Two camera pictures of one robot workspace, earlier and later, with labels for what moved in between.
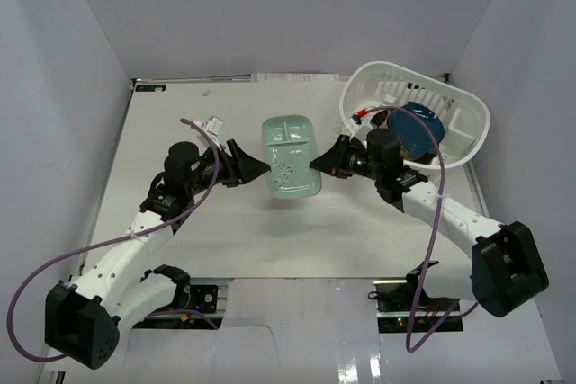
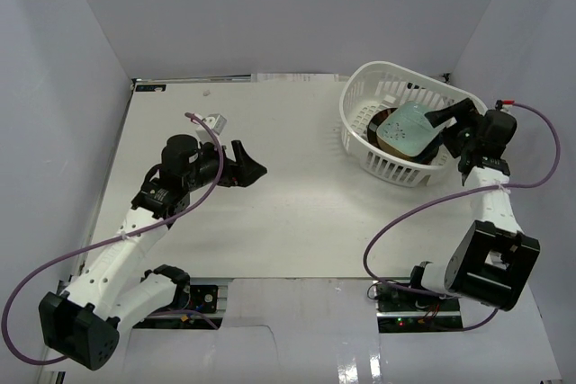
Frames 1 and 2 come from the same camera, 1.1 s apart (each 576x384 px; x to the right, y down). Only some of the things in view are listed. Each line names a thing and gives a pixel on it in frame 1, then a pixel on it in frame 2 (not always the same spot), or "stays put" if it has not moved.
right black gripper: (334, 160) -> (463, 108)
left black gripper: (231, 165) stays put
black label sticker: (150, 87) stays put
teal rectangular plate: (290, 144) -> (409, 129)
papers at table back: (283, 77) stays put
